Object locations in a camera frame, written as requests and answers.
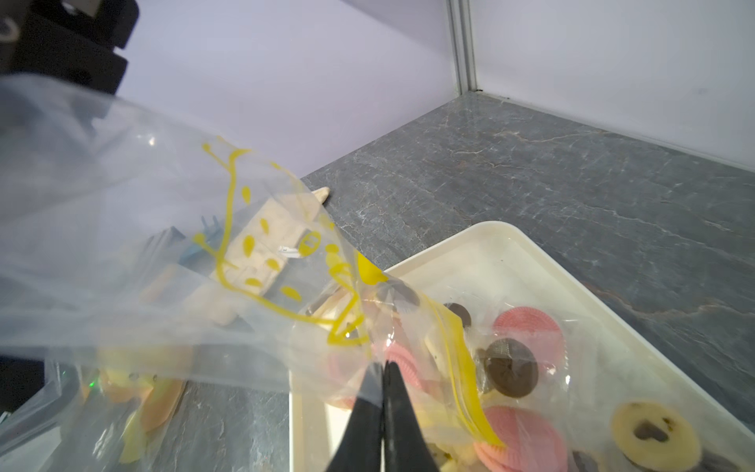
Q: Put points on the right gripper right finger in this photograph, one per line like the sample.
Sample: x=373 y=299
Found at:
x=404 y=447

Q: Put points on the cookie ziploc bag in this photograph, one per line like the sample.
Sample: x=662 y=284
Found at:
x=87 y=179
x=112 y=417

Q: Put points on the small metal clip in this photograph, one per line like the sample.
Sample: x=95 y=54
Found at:
x=289 y=252

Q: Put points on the beige work glove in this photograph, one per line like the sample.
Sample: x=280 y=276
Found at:
x=251 y=264

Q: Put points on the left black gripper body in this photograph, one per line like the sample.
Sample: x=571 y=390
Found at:
x=72 y=41

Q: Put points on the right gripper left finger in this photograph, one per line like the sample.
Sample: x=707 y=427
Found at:
x=360 y=445

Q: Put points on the white rectangular tray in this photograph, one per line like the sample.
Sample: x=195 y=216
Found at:
x=317 y=425

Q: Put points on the poured wrapped cookie pile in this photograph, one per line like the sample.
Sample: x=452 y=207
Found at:
x=502 y=378

